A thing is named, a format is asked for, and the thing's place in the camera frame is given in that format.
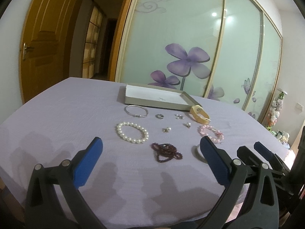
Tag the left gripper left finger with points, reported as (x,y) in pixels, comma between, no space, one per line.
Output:
(42,207)

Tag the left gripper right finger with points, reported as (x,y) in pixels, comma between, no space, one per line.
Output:
(260,208)

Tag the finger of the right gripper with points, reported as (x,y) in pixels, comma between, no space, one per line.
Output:
(274,160)
(251,159)

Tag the wide silver cuff bangle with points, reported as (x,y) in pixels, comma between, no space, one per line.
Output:
(197,153)

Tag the beige watch band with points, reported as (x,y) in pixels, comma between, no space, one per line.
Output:
(200,115)

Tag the small silver earrings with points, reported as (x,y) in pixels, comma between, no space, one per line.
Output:
(179,116)

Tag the pearl earring pair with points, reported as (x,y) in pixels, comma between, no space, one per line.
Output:
(167,129)

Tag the thin silver bangle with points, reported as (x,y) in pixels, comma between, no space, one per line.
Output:
(136,111)

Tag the plush toy stack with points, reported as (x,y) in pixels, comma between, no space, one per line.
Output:
(275,108)

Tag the purple tablecloth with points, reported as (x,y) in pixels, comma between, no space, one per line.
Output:
(144,176)

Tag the grey cardboard tray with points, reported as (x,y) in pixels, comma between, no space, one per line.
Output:
(156,97)

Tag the floral sliding wardrobe door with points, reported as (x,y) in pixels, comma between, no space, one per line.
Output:
(172,43)

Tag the brown wooden door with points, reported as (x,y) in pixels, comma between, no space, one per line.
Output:
(46,28)

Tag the white wall switch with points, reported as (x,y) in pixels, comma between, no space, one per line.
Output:
(299,106)

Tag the brass door handle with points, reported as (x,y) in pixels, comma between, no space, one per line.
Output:
(25,49)

